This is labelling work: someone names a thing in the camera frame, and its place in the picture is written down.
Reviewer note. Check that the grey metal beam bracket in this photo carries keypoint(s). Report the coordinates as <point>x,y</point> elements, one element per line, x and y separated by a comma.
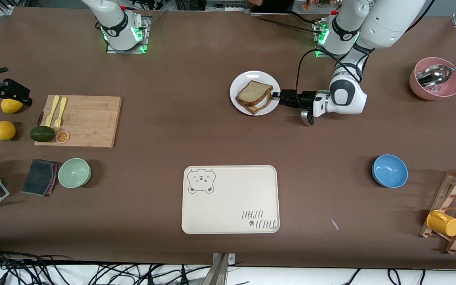
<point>219,273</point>

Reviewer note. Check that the wooden cutting board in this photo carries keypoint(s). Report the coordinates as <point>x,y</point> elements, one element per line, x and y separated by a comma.
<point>85,118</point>

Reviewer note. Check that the toast with fried egg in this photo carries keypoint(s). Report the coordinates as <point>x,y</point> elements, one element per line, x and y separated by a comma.
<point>253,110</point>

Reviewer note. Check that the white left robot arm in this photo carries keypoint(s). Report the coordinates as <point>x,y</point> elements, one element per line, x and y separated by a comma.
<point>386,19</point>

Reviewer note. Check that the large metal spoon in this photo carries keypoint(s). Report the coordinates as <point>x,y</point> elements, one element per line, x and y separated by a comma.
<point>436,74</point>

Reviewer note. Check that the fried egg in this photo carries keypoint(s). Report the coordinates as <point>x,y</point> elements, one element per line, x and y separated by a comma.
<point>266,102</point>

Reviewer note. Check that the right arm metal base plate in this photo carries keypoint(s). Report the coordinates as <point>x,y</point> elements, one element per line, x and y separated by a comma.
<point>145,39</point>

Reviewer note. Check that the dark grey folded cloth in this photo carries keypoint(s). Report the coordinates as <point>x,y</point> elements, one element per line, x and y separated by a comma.
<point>38,177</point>

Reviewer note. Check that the blue bowl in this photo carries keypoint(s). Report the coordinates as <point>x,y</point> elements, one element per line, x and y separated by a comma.
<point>390,171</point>

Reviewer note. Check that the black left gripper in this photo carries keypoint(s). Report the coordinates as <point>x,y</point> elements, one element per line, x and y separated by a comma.
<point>304,97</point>

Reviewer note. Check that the small white paper scrap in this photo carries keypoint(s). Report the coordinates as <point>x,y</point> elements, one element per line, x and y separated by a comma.
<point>334,223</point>

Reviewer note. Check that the plain brown bread slice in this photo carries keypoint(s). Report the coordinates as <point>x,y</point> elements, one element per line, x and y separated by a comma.
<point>253,92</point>

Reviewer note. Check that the dark green avocado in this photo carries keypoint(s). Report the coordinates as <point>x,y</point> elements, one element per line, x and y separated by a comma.
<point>42,134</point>

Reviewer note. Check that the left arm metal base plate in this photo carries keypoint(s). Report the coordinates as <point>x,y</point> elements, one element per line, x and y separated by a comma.
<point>319,53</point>

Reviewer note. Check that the orange fruit slice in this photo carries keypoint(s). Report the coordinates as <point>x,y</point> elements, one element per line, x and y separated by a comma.
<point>62,137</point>

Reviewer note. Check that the beige bear print tray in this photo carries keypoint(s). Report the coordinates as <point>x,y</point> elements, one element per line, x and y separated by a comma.
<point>230,206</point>

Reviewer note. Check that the pink folded cloth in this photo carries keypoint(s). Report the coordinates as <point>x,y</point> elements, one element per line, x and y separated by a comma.
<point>55,178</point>

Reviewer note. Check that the pink bowl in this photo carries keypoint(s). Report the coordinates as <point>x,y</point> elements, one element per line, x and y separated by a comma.
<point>455,85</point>

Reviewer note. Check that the yellow plastic knife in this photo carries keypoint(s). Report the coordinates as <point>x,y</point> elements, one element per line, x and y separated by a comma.
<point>52,111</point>

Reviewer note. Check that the round white plate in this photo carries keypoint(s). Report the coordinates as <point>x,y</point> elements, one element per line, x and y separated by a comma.
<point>251,77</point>

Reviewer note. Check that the pale green bowl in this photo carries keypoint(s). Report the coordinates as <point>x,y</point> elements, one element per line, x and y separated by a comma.
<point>74,173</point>

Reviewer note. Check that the colourful background clutter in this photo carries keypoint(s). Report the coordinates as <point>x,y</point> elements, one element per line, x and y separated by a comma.
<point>315,3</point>

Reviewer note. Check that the wooden mug rack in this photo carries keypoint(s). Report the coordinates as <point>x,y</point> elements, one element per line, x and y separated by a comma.
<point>455,186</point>

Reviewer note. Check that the yellow plastic fork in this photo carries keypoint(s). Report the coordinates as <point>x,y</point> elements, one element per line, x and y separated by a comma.
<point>61,109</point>

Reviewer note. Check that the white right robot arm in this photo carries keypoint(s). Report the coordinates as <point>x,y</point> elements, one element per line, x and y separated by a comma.
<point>113,19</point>

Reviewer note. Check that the yellow mug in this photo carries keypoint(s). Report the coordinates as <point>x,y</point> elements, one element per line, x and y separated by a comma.
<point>443,223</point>

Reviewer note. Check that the yellow lemon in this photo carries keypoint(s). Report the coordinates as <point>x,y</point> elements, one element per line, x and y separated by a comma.
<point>4,130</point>
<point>10,107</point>

